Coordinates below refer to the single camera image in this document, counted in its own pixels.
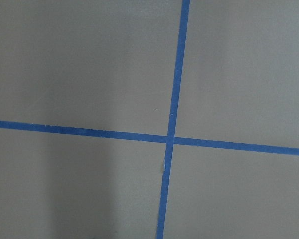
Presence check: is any blue horizontal tape line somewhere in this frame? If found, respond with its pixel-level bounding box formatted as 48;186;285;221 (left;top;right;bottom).
0;120;299;156

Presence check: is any blue vertical tape line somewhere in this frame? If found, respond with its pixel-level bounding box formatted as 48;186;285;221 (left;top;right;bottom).
156;0;190;239

